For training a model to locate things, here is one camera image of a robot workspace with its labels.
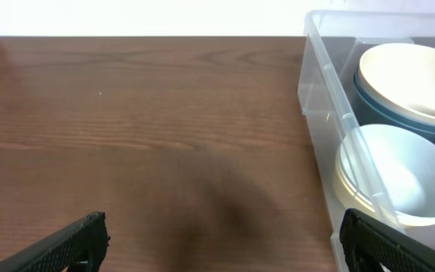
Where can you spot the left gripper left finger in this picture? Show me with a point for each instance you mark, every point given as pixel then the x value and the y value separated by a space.
pixel 79 246

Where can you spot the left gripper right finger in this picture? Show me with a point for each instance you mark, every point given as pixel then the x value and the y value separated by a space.
pixel 372 246

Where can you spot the yellow small bowl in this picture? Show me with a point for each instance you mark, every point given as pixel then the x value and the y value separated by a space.
pixel 346 189

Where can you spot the light blue small bowl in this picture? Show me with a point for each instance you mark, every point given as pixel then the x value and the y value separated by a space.
pixel 405 162

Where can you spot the dark blue bowl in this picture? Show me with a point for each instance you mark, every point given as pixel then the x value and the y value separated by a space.
pixel 369 111

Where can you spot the beige bowl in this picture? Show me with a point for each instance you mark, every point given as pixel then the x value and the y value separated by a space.
pixel 401 78

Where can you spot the clear plastic storage container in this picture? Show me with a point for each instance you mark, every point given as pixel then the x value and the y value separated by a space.
pixel 334 42

